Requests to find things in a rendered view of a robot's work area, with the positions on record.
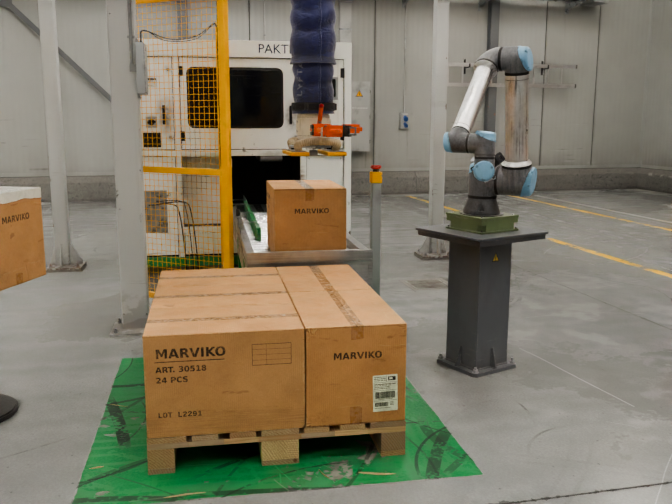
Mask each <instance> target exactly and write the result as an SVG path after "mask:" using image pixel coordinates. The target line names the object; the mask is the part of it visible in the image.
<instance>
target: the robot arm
mask: <svg viewBox="0 0 672 504"><path fill-rule="evenodd" d="M532 69H533V55H532V51H531V49H530V48H529V47H527V46H509V47H496V48H493V49H490V50H488V51H486V52H485V53H483V54H482V55H481V56H480V57H479V58H478V59H477V60H476V62H475V64H474V67H473V70H474V75H473V77H472V80H471V82H470V85H469V87H468V90H467V92H466V95H465V97H464V100H463V102H462V105H461V107H460V110H459V112H458V115H457V117H456V120H455V122H454V125H453V127H452V128H451V131H450V132H446V133H445V134H444V137H443V147H444V150H445V151H446V152H451V153H473V154H475V155H474V157H473V158H472V159H471V160H470V161H471V162H474V163H472V164H471V165H470V168H469V180H468V199H467V202H466V204H465V207H464V209H463V213H465V214H470V215H482V216H489V215H499V214H500V209H499V206H498V202H497V195H509V196H521V197H522V196H530V195H531V194H532V193H533V191H534V189H535V185H536V180H537V169H536V168H535V167H532V162H531V161H530V160H529V159H528V83H529V71H531V70H532ZM499 71H505V158H504V156H503V155H502V153H501V152H499V153H497V154H496V155H495V149H496V134H495V133H494V132H488V131H478V130H477V131H476V132H475V133H471V130H472V127H473V125H474V122H475V120H476V117H477V114H478V112H479V109H480V106H481V104H482V101H483V99H484V96H485V93H486V91H487V88H488V86H489V83H490V80H491V78H493V77H495V75H496V73H497V72H499ZM500 163H501V166H498V165H499V164H500Z"/></svg>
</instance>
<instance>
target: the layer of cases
mask: <svg viewBox="0 0 672 504"><path fill-rule="evenodd" d="M142 341H143V362H144V383H145V404H146V425H147V439H151V438H165V437H179V436H193V435H207V434H221V433H235V432H249V431H263V430H277V429H291V428H304V427H305V424H306V427H319V426H333V425H347V424H361V423H375V422H389V421H403V420H405V394H406V342H407V323H406V322H405V321H404V320H403V319H402V318H401V317H400V316H399V315H398V314H397V313H396V312H395V311H394V310H393V309H392V308H391V307H390V306H389V305H388V304H387V303H386V302H385V301H384V300H383V299H382V298H381V297H380V296H379V295H378V294H377V293H376V292H375V291H374V290H373V289H372V288H371V287H370V286H369V285H368V284H367V283H366V282H365V281H364V280H363V279H362V278H361V277H360V276H359V275H358V274H357V273H356V272H355V271H354V270H353V269H352V268H351V267H350V266H349V265H348V264H345V265H315V266H285V267H276V268H275V267H255V268H225V269H194V270H164V271H161V274H160V277H159V281H158V284H157V288H156V291H155V294H154V298H153V301H152V305H151V308H150V312H149V315H148V319H147V322H146V326H145V329H144V333H143V336H142Z"/></svg>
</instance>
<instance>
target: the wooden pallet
mask: <svg viewBox="0 0 672 504"><path fill-rule="evenodd" d="M405 431H406V421H405V420H403V421H389V422H375V423H361V424H347V425H333V426H319V427H306V424H305V427H304V428H291V429H277V430H263V431H249V432H235V433H221V434H207V435H193V436H179V437H165V438H151V439H147V460H148V475H155V474H167V473H175V470H176V458H177V448H185V447H198V446H212V445H225V444H239V443H252V442H258V445H259V451H260V457H261V464H262V466H268V465H280V464H293V463H299V439H306V438H320V437H333V436H347V435H360V434H369V435H370V437H371V438H372V440H373V442H374V444H375V446H376V448H377V450H378V452H379V454H380V456H393V455H405Z"/></svg>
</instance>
